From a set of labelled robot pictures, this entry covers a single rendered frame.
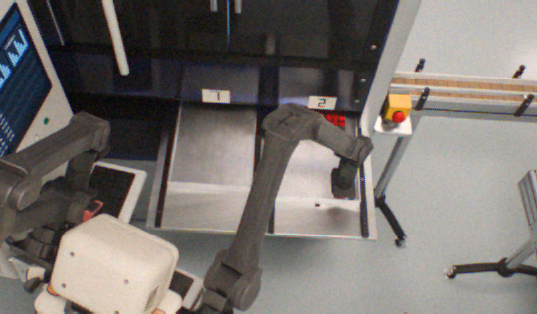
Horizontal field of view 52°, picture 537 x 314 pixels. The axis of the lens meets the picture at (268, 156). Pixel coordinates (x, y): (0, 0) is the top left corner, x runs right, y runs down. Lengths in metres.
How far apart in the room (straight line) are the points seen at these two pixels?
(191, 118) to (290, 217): 0.49
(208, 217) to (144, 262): 0.62
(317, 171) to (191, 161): 0.41
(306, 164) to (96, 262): 0.88
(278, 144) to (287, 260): 1.54
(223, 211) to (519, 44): 2.56
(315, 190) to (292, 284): 0.88
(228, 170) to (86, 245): 0.74
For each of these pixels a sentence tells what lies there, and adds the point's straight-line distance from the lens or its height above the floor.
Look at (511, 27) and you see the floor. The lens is 3.88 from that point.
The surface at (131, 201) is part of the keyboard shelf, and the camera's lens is 1.82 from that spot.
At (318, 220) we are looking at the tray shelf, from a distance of 1.70.
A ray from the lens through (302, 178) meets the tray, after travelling 1.76.
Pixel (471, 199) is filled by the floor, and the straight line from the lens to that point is 2.96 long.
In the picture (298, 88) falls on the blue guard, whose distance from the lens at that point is 1.71.
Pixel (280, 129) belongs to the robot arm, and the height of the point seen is 1.51.
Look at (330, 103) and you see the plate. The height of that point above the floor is 1.02.
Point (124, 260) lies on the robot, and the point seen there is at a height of 1.39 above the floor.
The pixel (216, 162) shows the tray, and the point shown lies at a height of 0.88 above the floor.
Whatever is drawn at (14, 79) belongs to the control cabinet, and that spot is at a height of 1.33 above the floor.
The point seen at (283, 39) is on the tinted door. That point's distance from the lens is 1.56.
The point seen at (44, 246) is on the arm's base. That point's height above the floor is 1.23.
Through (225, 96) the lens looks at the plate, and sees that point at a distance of 1.75.
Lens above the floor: 2.39
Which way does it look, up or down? 57 degrees down
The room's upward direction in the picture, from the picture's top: 6 degrees clockwise
